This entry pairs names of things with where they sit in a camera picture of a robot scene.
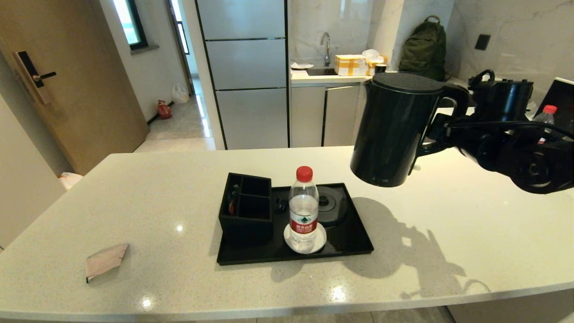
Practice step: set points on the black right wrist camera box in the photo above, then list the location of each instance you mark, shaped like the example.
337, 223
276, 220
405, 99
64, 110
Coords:
502, 101

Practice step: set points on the round black kettle base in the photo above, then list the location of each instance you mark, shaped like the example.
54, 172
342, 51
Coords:
334, 208

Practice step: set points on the red bag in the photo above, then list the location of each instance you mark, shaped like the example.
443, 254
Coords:
164, 111

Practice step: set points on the dark kitchen sink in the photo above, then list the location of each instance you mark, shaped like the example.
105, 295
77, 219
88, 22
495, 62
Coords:
320, 72

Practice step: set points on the black electric kettle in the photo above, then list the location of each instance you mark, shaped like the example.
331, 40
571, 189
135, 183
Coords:
390, 130

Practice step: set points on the silver refrigerator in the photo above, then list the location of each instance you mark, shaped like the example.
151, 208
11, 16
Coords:
246, 67

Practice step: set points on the dark green backpack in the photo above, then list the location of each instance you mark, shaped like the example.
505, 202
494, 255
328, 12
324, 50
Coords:
423, 45

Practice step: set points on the dark framed window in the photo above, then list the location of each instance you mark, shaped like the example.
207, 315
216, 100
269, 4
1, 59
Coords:
130, 22

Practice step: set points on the black rectangular serving tray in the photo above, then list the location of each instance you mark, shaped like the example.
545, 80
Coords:
345, 242

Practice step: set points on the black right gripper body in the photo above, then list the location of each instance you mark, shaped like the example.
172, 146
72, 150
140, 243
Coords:
457, 132

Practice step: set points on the black wall socket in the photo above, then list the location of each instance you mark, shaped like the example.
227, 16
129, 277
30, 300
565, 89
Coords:
482, 42

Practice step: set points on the grey kitchen base cabinet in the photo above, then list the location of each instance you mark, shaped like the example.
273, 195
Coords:
332, 112

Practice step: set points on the pink tea bag packet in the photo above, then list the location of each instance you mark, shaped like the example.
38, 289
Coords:
106, 261

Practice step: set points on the white plastic bag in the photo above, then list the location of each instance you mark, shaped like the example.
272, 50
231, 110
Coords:
180, 94

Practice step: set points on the small black mug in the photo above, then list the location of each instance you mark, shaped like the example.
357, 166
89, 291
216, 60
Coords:
380, 68

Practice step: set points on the white crumpled tissue bag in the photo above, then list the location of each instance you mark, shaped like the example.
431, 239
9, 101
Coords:
370, 54

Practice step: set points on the chrome sink faucet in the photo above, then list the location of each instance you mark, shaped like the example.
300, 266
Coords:
328, 54

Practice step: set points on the dark green sachet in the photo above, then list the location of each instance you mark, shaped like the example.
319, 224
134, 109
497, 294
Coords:
236, 195

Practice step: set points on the white round saucer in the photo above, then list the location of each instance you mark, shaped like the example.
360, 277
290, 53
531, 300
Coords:
320, 241

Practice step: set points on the black compartment organizer box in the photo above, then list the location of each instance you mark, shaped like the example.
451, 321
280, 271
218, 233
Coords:
244, 229

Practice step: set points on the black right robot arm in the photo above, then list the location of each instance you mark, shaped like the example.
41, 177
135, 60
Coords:
538, 170

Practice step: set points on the white dish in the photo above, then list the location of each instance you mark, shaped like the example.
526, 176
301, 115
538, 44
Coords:
300, 66

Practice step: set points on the white box with yellow tape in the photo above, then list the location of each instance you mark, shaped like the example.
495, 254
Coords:
350, 66

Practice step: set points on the black glass door microwave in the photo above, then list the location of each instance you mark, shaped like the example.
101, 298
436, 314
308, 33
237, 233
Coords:
560, 96

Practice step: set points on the brown wooden door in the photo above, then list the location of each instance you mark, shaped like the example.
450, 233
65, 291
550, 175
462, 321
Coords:
89, 112

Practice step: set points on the red sachet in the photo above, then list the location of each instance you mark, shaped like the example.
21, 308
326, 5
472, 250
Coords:
232, 207

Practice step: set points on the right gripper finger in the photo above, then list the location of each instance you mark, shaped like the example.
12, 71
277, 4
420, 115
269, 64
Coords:
432, 146
441, 121

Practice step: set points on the clear water bottle red cap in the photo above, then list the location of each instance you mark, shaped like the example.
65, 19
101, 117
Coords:
303, 211
548, 117

